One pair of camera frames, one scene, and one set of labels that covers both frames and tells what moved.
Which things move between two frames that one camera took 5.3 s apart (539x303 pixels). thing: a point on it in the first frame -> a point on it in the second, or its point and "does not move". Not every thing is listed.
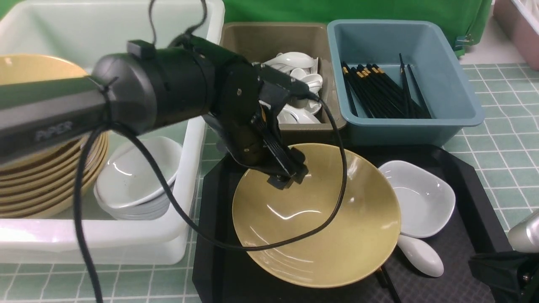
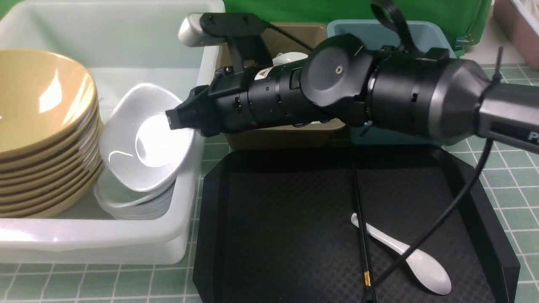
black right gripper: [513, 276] -> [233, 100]
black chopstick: [389, 284] -> [366, 269]
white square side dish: [426, 201] -> [139, 149]
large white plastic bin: [84, 30] does not move
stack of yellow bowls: [42, 183] does not move
